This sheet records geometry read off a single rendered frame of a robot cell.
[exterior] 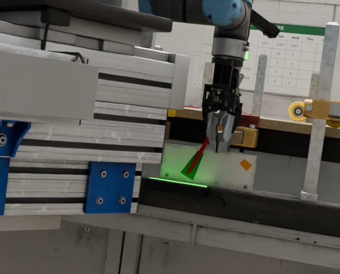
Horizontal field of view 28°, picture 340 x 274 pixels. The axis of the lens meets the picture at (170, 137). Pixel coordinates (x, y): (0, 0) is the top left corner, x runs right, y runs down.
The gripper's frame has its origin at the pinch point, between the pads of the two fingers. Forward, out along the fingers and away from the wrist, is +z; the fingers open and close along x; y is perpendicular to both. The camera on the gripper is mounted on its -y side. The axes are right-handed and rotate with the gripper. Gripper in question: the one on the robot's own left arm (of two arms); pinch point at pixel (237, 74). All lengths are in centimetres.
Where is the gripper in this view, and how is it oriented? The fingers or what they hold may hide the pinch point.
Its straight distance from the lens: 179.9
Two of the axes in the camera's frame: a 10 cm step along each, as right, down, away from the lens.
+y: -9.9, -1.2, -1.1
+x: 1.0, 0.7, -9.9
